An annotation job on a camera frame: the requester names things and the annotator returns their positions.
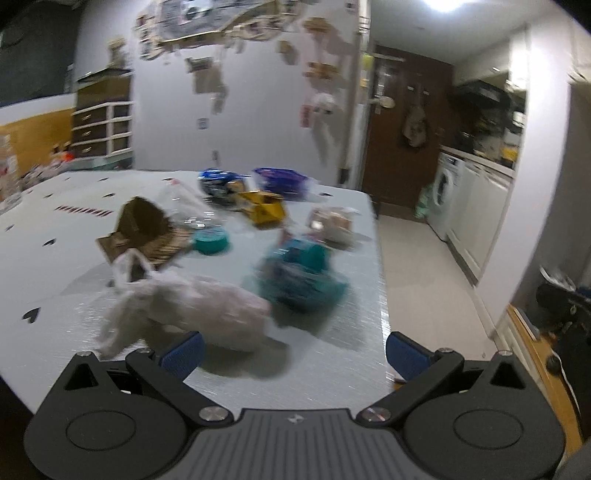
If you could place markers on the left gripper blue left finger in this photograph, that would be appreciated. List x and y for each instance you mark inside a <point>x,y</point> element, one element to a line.
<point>184,356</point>

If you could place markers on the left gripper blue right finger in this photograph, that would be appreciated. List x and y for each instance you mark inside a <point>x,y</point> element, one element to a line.
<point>407,357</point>

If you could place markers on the white plastic bag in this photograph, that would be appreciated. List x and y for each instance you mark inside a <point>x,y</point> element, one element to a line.
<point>226,315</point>

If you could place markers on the brown cardboard piece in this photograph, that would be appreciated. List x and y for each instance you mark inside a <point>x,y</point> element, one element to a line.
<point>144,227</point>

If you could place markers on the teal snack wrapper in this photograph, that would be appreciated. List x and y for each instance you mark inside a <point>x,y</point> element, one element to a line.
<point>297,272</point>

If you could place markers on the clear plastic bag orange label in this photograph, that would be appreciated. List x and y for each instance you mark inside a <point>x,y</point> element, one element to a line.
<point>185,208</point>

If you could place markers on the white paper wrapper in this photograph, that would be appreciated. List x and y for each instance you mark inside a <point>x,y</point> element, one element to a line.
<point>333,225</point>

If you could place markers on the yellow crushed carton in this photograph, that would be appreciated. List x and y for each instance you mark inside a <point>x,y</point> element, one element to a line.
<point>261,207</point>

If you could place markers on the crushed blue soda can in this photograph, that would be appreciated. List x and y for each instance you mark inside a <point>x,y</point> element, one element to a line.
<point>221,185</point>

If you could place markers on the teal round lid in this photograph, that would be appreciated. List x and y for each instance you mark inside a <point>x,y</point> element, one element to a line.
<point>210,240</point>

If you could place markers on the green plastic bag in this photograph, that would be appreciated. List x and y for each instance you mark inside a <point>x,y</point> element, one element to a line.
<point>422,208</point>

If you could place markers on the white washing machine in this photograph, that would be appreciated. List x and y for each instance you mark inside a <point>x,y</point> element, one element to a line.
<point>443,194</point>

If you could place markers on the white kitchen cabinets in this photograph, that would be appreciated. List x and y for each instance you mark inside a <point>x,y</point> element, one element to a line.
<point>478,213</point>

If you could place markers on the hanging brown bag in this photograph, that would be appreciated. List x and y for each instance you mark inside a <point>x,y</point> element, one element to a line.
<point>415,127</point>

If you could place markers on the white drawer cabinet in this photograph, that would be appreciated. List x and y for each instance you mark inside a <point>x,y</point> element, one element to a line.
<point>101,123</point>

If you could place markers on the brown wooden door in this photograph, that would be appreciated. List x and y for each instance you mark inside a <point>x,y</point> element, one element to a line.
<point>393,173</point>

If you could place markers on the white sheep fridge magnet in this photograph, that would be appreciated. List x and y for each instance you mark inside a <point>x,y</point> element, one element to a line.
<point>323,103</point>

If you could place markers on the white refrigerator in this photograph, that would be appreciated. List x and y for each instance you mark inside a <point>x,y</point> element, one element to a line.
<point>236,107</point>

